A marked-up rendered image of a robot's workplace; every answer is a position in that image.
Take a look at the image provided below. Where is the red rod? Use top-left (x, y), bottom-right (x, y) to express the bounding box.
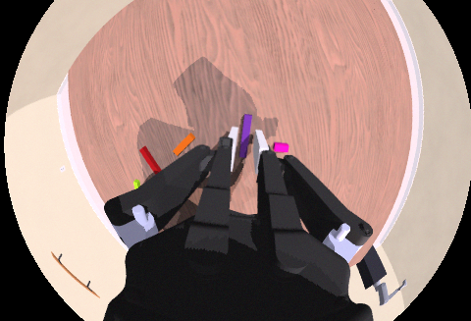
top-left (139, 146), bottom-right (161, 175)

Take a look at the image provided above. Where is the orange rod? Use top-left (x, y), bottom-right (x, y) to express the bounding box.
top-left (173, 133), bottom-right (195, 156)

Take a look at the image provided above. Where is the purple rod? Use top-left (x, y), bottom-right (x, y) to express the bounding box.
top-left (239, 114), bottom-right (252, 158)

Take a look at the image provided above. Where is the short magenta block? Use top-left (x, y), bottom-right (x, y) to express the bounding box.
top-left (274, 142), bottom-right (289, 152)

